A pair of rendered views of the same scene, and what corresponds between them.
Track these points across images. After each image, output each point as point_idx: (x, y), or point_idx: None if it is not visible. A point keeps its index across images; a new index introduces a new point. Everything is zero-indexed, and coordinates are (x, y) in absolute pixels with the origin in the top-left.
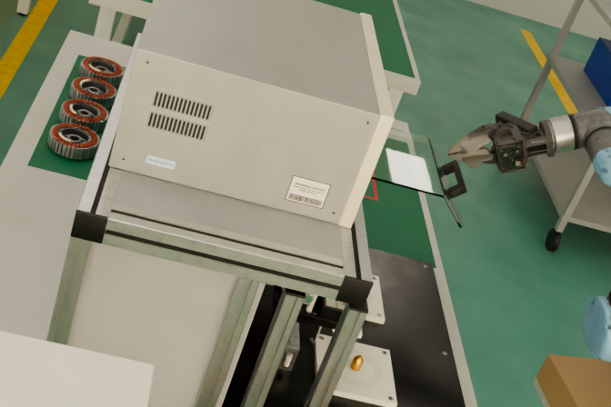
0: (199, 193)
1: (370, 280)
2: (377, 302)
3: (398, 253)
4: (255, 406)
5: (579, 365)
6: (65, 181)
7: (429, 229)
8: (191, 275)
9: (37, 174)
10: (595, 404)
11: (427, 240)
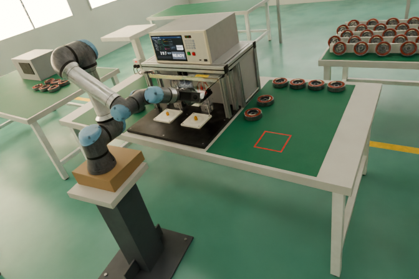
0: None
1: (141, 63)
2: (187, 124)
3: (216, 142)
4: None
5: (131, 156)
6: (262, 84)
7: (231, 159)
8: None
9: (264, 81)
10: (117, 151)
11: (222, 154)
